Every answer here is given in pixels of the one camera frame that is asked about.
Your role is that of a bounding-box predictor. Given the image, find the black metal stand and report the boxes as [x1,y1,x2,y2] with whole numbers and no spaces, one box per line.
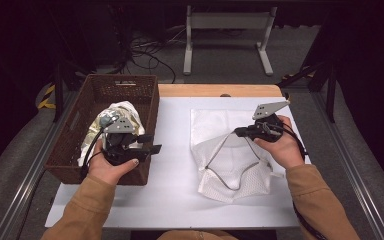
[276,61,338,123]
[52,59,98,123]

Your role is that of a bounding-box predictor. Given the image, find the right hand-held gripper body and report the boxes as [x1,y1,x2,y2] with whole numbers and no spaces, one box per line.
[246,100,291,144]

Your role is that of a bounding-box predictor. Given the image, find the black floor cables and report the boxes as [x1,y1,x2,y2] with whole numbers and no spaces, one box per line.
[108,26,178,84]

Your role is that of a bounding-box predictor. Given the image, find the white patterned garment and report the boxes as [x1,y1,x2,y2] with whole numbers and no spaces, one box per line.
[77,100,147,168]

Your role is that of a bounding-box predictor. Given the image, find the white metal stand frame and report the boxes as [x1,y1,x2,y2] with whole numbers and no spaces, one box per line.
[182,4,279,77]

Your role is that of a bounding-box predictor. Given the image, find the person's right hand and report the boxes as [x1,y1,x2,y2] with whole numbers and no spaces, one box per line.
[253,114,306,171]

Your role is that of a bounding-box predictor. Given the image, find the person's tan clothing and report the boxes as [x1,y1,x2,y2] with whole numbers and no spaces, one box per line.
[156,229,238,240]

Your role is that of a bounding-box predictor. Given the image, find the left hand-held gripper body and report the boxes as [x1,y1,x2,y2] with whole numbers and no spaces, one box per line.
[100,115,152,167]

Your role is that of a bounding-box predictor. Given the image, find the yellow black hazard tape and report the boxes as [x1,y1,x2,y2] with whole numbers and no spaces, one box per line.
[281,66,315,82]
[37,84,57,110]

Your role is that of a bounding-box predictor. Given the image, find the person's left hand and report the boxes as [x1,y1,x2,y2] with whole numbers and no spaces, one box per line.
[87,139,140,187]

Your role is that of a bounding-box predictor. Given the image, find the brown wicker basket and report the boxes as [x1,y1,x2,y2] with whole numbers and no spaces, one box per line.
[44,73,161,187]

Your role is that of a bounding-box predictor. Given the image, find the white table board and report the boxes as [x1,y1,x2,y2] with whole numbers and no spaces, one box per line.
[44,96,313,230]

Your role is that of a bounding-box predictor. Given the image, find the aluminium rail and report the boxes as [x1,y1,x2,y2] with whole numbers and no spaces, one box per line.
[0,91,78,240]
[311,91,384,240]

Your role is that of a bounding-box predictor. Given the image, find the white mesh laundry bag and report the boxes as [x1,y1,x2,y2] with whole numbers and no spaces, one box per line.
[189,108,286,204]

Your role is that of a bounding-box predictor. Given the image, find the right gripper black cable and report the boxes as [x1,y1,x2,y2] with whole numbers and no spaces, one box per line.
[273,122,328,240]

